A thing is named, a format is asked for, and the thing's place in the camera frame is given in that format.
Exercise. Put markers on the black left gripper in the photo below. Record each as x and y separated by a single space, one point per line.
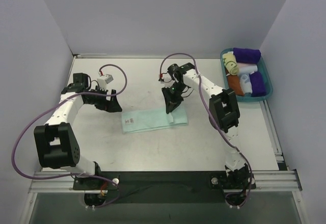
102 99

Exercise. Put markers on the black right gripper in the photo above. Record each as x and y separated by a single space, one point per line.
172 97

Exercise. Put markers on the light mint towel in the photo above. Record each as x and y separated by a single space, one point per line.
152 119

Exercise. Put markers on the green and yellow patterned towel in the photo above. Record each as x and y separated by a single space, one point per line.
230 63

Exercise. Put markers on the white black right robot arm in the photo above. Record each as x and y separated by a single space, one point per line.
223 113

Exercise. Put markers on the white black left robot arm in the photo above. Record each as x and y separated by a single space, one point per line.
56 144

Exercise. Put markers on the orange brown rolled towel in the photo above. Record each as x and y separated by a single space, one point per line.
234 83

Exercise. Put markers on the white blue rolled towel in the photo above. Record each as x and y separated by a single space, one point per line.
245 83

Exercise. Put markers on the pink rolled towel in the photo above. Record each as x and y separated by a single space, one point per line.
247 68

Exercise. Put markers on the purple rolled towel top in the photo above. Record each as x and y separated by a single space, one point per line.
246 55

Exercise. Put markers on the purple rolled towel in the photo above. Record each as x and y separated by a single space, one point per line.
258 86
246 55

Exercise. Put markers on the purple rolled towel right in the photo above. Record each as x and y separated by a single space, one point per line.
258 86

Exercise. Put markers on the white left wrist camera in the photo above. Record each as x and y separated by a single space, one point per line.
104 80

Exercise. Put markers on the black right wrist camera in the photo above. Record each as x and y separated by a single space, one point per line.
174 71

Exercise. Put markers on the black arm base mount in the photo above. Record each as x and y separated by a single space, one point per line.
166 188

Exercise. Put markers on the aluminium frame rail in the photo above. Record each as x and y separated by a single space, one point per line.
48 181

